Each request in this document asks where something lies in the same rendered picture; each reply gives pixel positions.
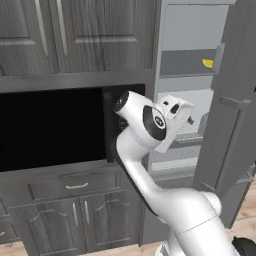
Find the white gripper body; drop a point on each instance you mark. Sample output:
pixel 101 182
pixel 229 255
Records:
pixel 178 128

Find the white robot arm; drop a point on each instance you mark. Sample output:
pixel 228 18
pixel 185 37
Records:
pixel 186 210

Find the pale fridge drawer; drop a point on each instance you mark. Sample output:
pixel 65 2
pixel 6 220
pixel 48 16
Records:
pixel 180 155

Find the grey fridge door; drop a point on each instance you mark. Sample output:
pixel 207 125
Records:
pixel 230 133

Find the grey fridge shelf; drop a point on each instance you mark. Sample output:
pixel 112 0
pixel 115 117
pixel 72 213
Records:
pixel 186 63

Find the yellow lemon wedge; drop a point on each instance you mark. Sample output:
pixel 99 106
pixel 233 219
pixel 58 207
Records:
pixel 208 63

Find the grey fridge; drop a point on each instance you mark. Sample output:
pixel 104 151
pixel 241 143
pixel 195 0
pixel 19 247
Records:
pixel 186 30

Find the dark wood base cupboard door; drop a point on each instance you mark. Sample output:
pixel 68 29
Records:
pixel 46 230
pixel 113 220

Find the black microwave oven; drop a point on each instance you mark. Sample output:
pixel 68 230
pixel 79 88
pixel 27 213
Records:
pixel 53 128

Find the dark wood drawer front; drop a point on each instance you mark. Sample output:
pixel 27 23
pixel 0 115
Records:
pixel 8 231
pixel 50 186

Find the dark wood wall cupboard door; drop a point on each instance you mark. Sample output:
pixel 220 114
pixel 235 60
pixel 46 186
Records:
pixel 20 36
pixel 110 33

